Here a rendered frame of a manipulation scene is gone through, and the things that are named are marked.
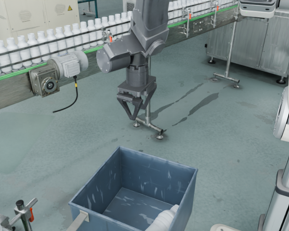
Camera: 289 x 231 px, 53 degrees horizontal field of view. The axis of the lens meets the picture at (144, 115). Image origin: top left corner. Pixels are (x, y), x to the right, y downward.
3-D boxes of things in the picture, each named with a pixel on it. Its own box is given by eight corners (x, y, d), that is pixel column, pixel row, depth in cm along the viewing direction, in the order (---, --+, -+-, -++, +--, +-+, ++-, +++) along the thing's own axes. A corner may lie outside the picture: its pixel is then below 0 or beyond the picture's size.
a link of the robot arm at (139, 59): (153, 39, 69) (138, 33, 73) (130, 45, 65) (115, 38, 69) (152, 66, 72) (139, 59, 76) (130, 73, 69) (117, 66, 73)
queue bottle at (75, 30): (80, 47, 194) (77, 22, 185) (84, 50, 190) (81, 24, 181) (72, 49, 191) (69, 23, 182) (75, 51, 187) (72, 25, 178)
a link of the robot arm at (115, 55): (168, 41, 63) (148, 11, 65) (125, 53, 57) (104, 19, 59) (147, 72, 73) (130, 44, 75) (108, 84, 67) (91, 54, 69)
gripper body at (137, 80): (116, 93, 74) (115, 66, 70) (135, 78, 81) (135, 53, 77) (139, 99, 71) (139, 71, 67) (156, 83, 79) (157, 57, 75)
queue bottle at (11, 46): (9, 68, 163) (1, 39, 154) (17, 64, 168) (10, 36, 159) (17, 70, 161) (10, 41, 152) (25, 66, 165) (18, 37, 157)
